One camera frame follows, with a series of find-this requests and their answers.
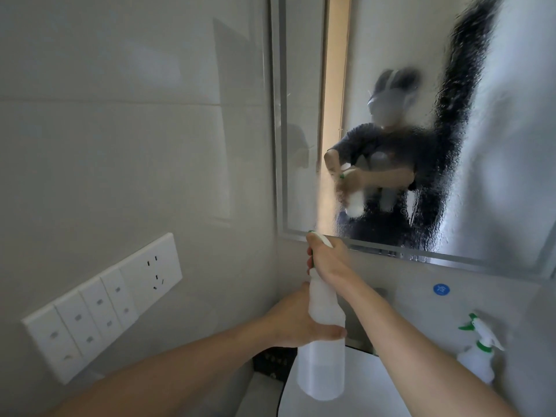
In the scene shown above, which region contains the person's left hand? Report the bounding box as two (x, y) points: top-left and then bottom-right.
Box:
(259, 281), (349, 350)

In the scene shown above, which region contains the person's right hand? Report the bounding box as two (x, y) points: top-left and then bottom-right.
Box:
(305, 233), (356, 286)

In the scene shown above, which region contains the white spray bottle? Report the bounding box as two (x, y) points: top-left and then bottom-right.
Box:
(297, 231), (347, 403)
(456, 312), (506, 385)

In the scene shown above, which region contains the rectangular wall mirror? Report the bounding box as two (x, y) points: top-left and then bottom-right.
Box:
(269, 0), (556, 281)

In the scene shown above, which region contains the person's left forearm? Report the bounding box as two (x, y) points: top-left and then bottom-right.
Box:
(47, 319), (279, 417)

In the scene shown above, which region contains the person's right forearm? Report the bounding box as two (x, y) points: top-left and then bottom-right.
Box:
(336, 269), (518, 417)

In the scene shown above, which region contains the black tray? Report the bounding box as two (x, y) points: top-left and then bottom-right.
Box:
(253, 346), (298, 383)

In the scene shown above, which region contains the white sink basin black rim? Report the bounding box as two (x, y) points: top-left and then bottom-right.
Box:
(277, 345), (414, 417)

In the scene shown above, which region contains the white wall switch socket panel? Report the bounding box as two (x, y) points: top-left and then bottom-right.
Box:
(21, 232), (183, 386)

